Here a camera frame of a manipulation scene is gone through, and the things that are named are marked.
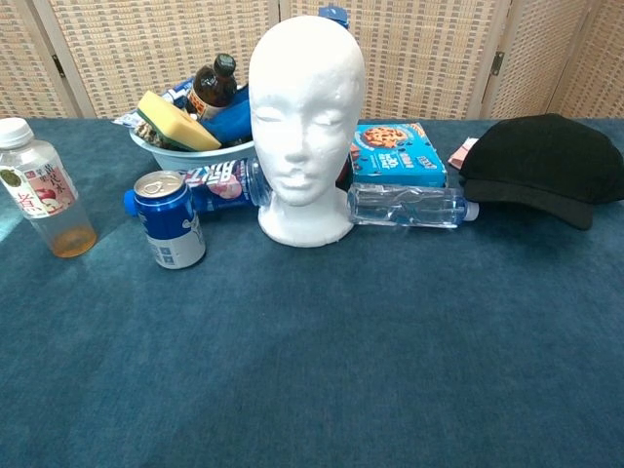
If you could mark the yellow and green sponge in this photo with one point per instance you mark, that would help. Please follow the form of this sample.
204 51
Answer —
170 119

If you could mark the blue labelled drink bottle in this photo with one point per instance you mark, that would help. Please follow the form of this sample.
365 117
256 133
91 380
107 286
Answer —
219 187

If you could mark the black screen hinge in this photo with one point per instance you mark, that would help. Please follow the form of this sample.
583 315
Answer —
59 66
497 63

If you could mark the white foam mannequin head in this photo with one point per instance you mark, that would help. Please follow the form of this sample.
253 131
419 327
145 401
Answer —
302 97

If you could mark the apple juice bottle white cap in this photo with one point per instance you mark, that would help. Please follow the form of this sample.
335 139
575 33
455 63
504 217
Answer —
36 185

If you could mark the blue cookie box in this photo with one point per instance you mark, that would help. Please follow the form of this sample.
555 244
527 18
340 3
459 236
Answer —
400 161

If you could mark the brown glass bottle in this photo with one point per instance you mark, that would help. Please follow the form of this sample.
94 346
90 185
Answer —
209 88

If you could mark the light blue plastic bowl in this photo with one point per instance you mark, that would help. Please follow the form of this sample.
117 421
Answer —
185 158

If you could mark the clear plastic water bottle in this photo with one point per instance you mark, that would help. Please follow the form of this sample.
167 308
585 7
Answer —
414 207

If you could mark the woven folding screen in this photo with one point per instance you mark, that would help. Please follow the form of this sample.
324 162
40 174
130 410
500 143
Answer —
146 49

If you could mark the black baseball cap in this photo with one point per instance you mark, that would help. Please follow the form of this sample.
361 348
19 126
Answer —
536 156

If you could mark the small blue object behind head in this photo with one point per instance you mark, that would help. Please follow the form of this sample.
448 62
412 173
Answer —
336 13

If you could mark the teal tablecloth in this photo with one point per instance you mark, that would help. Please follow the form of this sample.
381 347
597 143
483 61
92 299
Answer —
312 365

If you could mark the blue and white drink can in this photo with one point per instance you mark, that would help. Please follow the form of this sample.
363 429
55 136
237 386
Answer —
168 219

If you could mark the blue and white snack packet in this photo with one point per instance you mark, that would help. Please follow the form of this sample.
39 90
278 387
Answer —
178 90

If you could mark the pink wet wipes pack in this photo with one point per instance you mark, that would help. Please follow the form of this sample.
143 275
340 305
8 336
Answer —
460 156

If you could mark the blue cloth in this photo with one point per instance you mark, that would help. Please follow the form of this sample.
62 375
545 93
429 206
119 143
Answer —
231 122

